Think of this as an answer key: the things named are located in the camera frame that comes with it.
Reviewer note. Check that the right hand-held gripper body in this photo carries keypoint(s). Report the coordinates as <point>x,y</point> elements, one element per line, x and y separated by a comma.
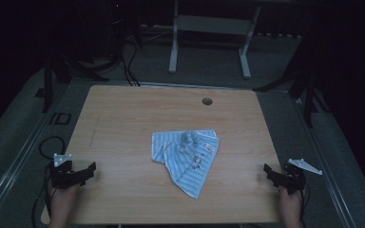
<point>293,180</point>

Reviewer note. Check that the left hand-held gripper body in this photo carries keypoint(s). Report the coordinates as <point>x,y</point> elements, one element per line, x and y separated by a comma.
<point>64,177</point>

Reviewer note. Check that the blue striped towel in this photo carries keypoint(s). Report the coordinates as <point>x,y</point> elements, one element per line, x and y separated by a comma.
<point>183,155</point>

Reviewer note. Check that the person's left hand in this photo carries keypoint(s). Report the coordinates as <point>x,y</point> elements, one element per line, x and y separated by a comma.
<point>61,199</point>

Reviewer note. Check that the person's right hand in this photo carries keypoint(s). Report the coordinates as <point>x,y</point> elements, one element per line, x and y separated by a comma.
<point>290,202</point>

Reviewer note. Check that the black tripod stand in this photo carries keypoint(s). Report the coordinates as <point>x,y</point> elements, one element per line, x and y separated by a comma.
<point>309,95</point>
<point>49,82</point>

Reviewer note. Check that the white metal stand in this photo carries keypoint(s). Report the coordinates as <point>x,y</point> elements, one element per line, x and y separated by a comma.
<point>214,24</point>

